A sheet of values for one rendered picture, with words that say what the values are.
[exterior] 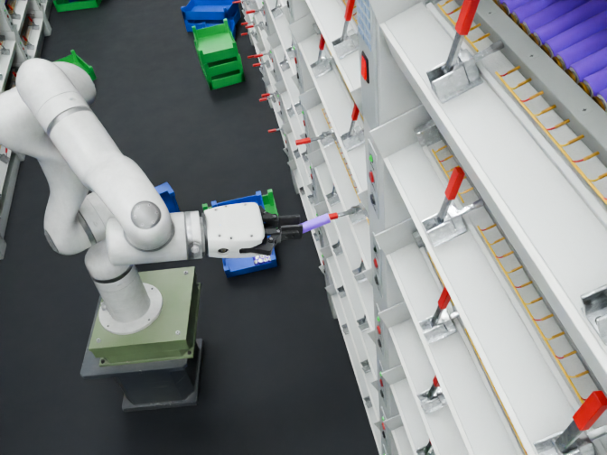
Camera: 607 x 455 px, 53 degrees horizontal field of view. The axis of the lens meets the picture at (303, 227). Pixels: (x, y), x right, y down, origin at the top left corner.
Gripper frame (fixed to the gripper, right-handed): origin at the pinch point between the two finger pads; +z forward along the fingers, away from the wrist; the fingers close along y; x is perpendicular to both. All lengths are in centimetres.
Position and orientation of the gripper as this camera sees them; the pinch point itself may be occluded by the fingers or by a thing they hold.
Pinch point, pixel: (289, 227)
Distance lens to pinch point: 111.1
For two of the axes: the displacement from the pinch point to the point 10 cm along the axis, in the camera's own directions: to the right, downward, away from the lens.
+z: 9.8, -0.8, 2.0
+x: -0.8, 7.3, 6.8
